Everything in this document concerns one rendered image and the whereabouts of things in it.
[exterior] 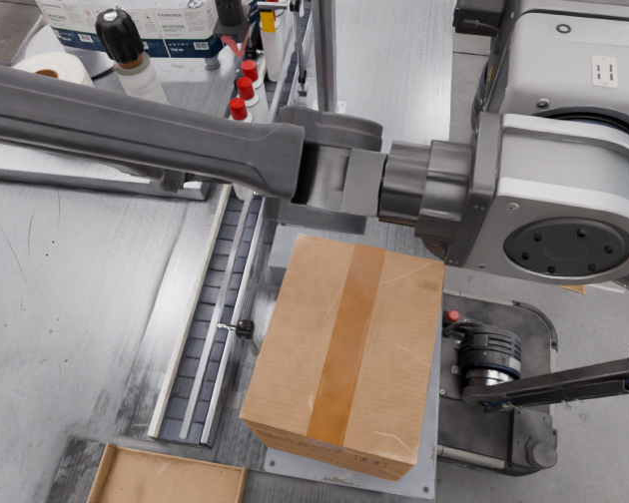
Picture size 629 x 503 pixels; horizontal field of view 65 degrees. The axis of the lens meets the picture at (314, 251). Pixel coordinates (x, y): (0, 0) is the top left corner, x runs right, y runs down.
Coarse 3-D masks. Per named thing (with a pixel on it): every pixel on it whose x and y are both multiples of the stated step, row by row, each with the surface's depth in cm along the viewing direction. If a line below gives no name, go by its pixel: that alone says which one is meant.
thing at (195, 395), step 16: (288, 48) 126; (288, 64) 124; (272, 112) 115; (240, 224) 101; (240, 240) 99; (224, 288) 94; (224, 304) 93; (208, 336) 89; (208, 352) 88; (192, 400) 84; (192, 416) 83
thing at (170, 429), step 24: (288, 72) 134; (288, 96) 129; (240, 216) 111; (216, 240) 109; (216, 264) 106; (240, 264) 105; (216, 288) 103; (192, 336) 98; (216, 336) 98; (192, 360) 96; (216, 360) 95; (192, 384) 93; (168, 408) 91; (168, 432) 89; (192, 432) 89
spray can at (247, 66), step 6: (252, 60) 106; (246, 66) 105; (252, 66) 105; (246, 72) 106; (252, 72) 106; (252, 78) 107; (258, 78) 109; (258, 84) 108; (258, 90) 109; (264, 90) 111; (264, 96) 112; (264, 102) 113; (264, 108) 114; (264, 114) 116
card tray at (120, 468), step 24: (120, 456) 92; (144, 456) 92; (168, 456) 92; (96, 480) 87; (120, 480) 90; (144, 480) 90; (168, 480) 90; (192, 480) 89; (216, 480) 89; (240, 480) 86
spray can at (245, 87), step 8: (240, 80) 103; (248, 80) 103; (240, 88) 103; (248, 88) 103; (240, 96) 105; (248, 96) 105; (256, 96) 106; (248, 104) 106; (256, 104) 106; (256, 112) 108; (256, 120) 110; (264, 120) 113
